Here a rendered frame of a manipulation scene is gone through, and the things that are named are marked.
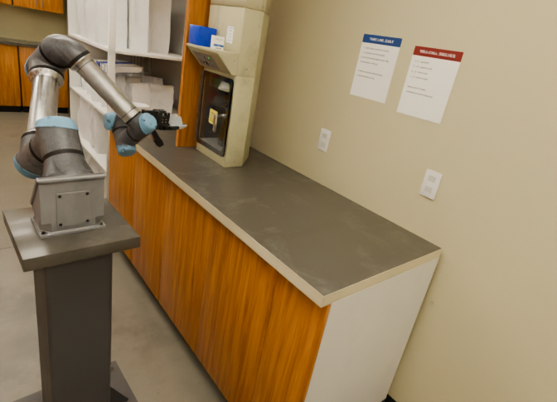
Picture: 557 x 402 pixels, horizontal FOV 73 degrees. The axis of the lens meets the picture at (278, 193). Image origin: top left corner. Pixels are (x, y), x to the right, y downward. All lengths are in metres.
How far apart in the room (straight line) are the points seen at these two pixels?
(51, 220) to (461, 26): 1.56
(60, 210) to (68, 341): 0.47
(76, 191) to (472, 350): 1.57
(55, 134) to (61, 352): 0.72
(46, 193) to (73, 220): 0.12
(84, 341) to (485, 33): 1.78
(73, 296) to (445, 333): 1.44
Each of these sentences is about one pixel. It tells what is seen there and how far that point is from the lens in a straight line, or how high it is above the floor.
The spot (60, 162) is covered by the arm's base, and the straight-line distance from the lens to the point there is 1.30.
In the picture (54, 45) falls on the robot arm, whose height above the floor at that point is 1.44.
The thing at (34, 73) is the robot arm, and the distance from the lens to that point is 1.69.
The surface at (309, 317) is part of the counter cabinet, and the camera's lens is 1.26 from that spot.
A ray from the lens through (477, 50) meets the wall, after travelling 1.65.
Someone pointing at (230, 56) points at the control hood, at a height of 1.49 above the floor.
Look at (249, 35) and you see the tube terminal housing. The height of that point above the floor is 1.60.
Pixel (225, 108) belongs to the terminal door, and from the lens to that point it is 1.97.
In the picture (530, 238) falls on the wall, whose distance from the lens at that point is 1.59.
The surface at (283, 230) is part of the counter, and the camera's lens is 1.44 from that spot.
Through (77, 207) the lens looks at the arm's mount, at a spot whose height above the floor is 1.03.
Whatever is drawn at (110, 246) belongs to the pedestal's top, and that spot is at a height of 0.93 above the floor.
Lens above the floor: 1.59
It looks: 21 degrees down
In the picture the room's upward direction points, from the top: 11 degrees clockwise
